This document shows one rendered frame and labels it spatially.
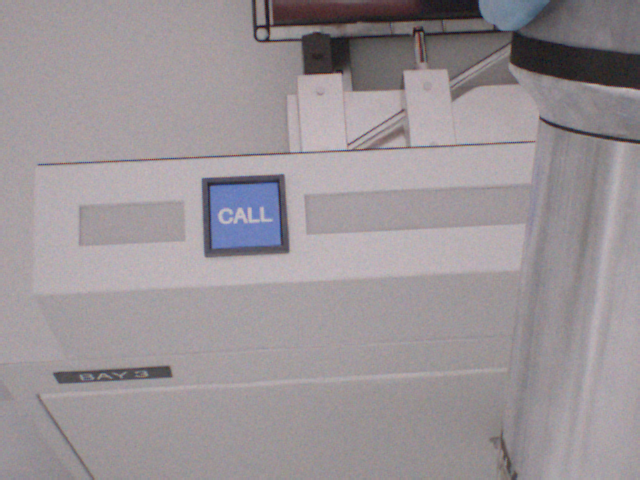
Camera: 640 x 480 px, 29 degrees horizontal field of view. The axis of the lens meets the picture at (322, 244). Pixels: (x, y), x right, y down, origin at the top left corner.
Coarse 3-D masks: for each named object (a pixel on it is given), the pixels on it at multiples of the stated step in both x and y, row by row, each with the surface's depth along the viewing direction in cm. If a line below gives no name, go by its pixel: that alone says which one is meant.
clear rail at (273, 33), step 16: (464, 16) 96; (480, 16) 96; (256, 32) 95; (272, 32) 95; (288, 32) 95; (304, 32) 95; (320, 32) 95; (336, 32) 96; (352, 32) 96; (368, 32) 96; (384, 32) 96; (400, 32) 96; (416, 32) 96; (432, 32) 96; (448, 32) 96; (464, 32) 96; (480, 32) 97; (496, 32) 97; (512, 32) 97
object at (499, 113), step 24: (288, 96) 96; (360, 96) 96; (384, 96) 96; (456, 96) 96; (480, 96) 96; (504, 96) 96; (528, 96) 96; (288, 120) 95; (360, 120) 95; (384, 120) 95; (456, 120) 95; (480, 120) 95; (504, 120) 95; (528, 120) 95; (288, 144) 96; (384, 144) 94
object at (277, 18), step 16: (272, 0) 97; (288, 0) 97; (304, 0) 97; (320, 0) 97; (336, 0) 97; (352, 0) 97; (368, 0) 97; (384, 0) 97; (400, 0) 97; (416, 0) 97; (432, 0) 97; (448, 0) 97; (464, 0) 97; (288, 16) 96; (304, 16) 96; (320, 16) 96; (336, 16) 96; (352, 16) 96; (368, 16) 96; (384, 16) 96; (400, 16) 97; (416, 16) 97; (432, 16) 97; (448, 16) 97
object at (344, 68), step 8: (336, 40) 101; (344, 40) 101; (336, 48) 101; (344, 48) 101; (336, 56) 101; (344, 56) 101; (336, 64) 100; (344, 64) 100; (336, 72) 100; (344, 72) 100; (344, 80) 100; (344, 88) 100; (352, 88) 100
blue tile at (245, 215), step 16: (224, 192) 83; (240, 192) 83; (256, 192) 83; (272, 192) 83; (224, 208) 83; (240, 208) 83; (256, 208) 83; (272, 208) 83; (224, 224) 82; (240, 224) 82; (256, 224) 82; (272, 224) 82; (224, 240) 82; (240, 240) 82; (256, 240) 82; (272, 240) 82
